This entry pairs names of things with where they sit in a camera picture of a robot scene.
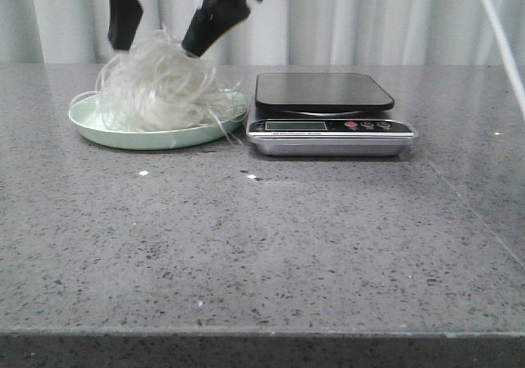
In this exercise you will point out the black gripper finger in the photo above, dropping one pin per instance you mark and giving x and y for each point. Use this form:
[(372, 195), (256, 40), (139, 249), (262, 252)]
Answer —
[(125, 16), (213, 19)]

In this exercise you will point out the white vermicelli noodle bundle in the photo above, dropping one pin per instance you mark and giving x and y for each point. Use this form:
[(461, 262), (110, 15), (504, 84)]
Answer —
[(158, 86)]

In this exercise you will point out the white pleated curtain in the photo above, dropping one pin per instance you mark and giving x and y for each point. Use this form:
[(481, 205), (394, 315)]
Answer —
[(277, 32)]

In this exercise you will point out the pale green plastic plate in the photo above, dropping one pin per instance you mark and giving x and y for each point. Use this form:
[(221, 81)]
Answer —
[(90, 125)]

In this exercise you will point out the silver black kitchen scale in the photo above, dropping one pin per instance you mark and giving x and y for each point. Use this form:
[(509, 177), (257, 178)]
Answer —
[(325, 115)]

